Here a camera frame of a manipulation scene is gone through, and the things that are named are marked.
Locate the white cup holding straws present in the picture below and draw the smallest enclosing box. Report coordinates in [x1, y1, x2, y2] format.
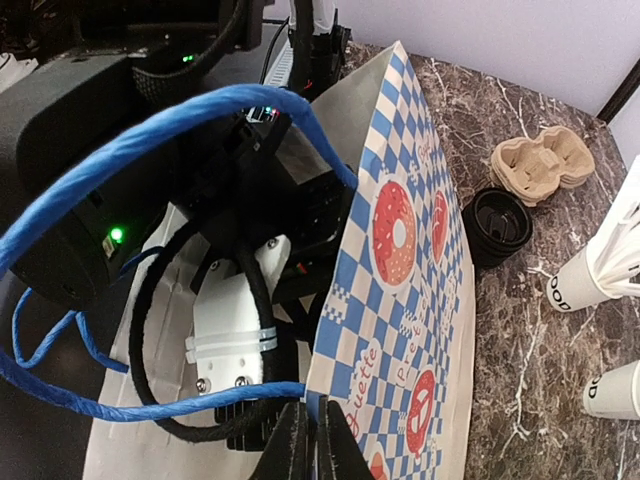
[546, 245, 618, 312]

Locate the white slotted cable duct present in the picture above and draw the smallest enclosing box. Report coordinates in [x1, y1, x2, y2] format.
[263, 42, 293, 88]

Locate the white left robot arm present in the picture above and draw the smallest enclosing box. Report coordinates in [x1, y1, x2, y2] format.
[1, 1, 357, 311]

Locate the black left frame post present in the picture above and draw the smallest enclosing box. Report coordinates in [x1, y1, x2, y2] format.
[597, 60, 640, 123]

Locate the stack of black lids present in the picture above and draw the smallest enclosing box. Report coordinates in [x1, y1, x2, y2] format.
[462, 187, 533, 269]

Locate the blue checkered paper bag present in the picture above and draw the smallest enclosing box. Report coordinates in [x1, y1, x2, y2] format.
[0, 39, 476, 480]

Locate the white wrapped straws bundle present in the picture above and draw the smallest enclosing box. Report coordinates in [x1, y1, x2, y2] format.
[589, 156, 639, 297]

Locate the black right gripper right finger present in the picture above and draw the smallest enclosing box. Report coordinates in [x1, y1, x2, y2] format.
[316, 396, 374, 480]

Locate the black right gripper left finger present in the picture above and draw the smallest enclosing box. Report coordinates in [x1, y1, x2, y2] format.
[249, 402, 310, 480]

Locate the stack of white paper cups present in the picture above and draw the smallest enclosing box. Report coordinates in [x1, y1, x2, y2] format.
[583, 360, 639, 421]

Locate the brown cardboard cup carrier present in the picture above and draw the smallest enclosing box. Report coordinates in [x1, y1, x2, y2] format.
[490, 126, 595, 207]

